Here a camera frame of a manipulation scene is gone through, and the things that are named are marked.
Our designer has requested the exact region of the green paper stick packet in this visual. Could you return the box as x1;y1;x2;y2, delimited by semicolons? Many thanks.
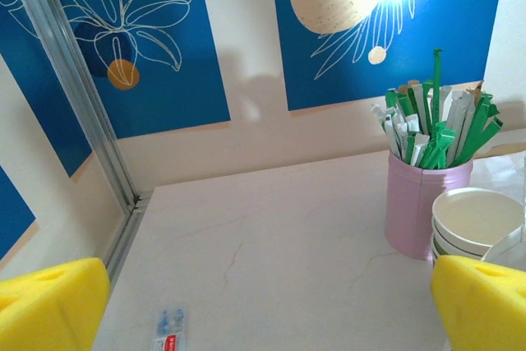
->
418;120;457;169
450;94;494;167
385;88;416;122

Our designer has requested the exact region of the blue poster beige circle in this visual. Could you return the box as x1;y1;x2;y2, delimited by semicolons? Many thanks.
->
269;0;510;113

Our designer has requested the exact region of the white paper stick packet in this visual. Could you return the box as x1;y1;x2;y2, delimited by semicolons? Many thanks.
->
410;82;428;122
371;104;402;159
445;91;476;165

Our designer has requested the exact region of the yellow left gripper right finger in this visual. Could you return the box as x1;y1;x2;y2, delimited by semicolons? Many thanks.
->
430;255;526;351

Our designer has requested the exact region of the blue poster white line drawing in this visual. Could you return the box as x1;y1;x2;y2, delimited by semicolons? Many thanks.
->
0;0;94;179

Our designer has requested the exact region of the aluminium frame post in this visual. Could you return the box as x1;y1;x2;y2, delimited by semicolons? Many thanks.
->
6;0;143;208

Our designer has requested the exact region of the aluminium side rail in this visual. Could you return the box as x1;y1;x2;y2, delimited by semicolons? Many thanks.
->
100;198;151;282

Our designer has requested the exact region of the pink tin can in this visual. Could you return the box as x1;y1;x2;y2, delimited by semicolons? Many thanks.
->
384;149;474;261

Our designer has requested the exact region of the clear blue red packet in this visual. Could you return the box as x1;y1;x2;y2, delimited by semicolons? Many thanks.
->
150;307;192;351

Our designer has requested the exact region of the blue poster white flower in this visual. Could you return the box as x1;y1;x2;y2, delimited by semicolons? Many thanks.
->
39;0;232;141

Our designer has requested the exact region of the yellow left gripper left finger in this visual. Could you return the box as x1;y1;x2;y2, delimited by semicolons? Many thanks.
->
0;256;111;351

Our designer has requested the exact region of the tall green stir stick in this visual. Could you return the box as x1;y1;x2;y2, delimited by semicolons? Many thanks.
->
431;48;444;128

